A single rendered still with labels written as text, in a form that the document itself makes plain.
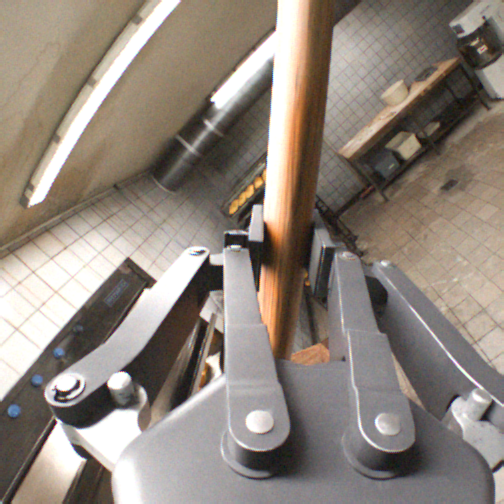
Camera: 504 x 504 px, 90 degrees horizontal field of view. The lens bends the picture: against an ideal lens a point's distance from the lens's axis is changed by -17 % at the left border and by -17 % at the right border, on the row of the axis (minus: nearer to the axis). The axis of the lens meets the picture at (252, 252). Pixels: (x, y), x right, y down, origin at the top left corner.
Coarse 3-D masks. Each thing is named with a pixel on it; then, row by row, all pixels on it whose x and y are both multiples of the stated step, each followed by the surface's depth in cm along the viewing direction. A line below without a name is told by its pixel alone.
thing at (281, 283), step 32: (288, 0) 12; (320, 0) 12; (288, 32) 13; (320, 32) 13; (288, 64) 14; (320, 64) 14; (288, 96) 14; (320, 96) 14; (288, 128) 15; (320, 128) 15; (288, 160) 16; (288, 192) 16; (288, 224) 17; (288, 256) 18; (288, 288) 19; (288, 320) 20; (288, 352) 21
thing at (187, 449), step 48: (288, 384) 7; (336, 384) 7; (144, 432) 6; (192, 432) 6; (336, 432) 6; (432, 432) 6; (144, 480) 5; (192, 480) 5; (240, 480) 5; (288, 480) 5; (336, 480) 5; (384, 480) 5; (432, 480) 5; (480, 480) 5
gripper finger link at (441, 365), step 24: (384, 264) 14; (408, 288) 12; (384, 312) 13; (408, 312) 11; (432, 312) 10; (408, 336) 11; (432, 336) 9; (456, 336) 9; (408, 360) 10; (432, 360) 9; (456, 360) 8; (480, 360) 8; (432, 384) 9; (456, 384) 8; (480, 384) 7; (432, 408) 9
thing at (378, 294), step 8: (336, 240) 18; (336, 248) 17; (344, 248) 17; (368, 272) 14; (368, 280) 14; (376, 280) 14; (368, 288) 14; (376, 288) 14; (384, 288) 14; (376, 296) 14; (384, 296) 14
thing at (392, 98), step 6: (396, 84) 406; (402, 84) 380; (390, 90) 416; (396, 90) 381; (402, 90) 382; (384, 96) 418; (390, 96) 390; (396, 96) 387; (402, 96) 386; (390, 102) 400; (396, 102) 394
